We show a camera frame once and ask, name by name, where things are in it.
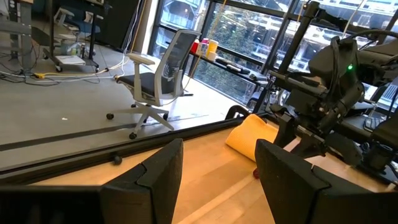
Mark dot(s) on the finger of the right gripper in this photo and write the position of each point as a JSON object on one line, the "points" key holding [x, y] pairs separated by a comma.
{"points": [[286, 130], [342, 149]]}

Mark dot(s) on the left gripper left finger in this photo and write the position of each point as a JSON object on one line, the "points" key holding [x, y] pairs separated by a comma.
{"points": [[124, 202]]}

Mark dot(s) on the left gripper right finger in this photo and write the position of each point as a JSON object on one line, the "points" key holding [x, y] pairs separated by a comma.
{"points": [[295, 199]]}

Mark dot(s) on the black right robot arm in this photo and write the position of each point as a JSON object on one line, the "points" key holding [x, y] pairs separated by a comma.
{"points": [[342, 99]]}

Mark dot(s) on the folded yellow cloth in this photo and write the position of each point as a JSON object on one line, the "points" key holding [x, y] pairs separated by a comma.
{"points": [[245, 137]]}

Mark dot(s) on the black window ledge shelf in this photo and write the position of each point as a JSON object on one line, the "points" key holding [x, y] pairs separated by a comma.
{"points": [[236, 70]]}

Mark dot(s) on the small white cup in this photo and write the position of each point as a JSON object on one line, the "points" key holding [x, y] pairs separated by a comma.
{"points": [[212, 56]]}

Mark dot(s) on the yellow container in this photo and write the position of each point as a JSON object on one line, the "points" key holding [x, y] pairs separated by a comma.
{"points": [[212, 46]]}

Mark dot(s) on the pink and white container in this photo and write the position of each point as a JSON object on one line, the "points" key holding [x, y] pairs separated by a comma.
{"points": [[203, 46]]}

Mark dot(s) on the white office chair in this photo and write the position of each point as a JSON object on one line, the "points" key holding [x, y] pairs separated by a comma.
{"points": [[146, 82]]}

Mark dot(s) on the red container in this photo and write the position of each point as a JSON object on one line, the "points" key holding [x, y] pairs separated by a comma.
{"points": [[194, 46]]}

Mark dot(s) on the white rolling cart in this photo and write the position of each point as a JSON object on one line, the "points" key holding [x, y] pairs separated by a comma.
{"points": [[70, 59]]}

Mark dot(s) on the grey workbench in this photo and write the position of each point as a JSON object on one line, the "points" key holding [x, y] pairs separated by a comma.
{"points": [[26, 46]]}

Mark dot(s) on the black table frame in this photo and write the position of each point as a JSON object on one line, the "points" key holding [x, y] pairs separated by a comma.
{"points": [[93, 157]]}

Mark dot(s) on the black rig post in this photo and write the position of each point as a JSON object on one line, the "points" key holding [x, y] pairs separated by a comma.
{"points": [[295, 40]]}

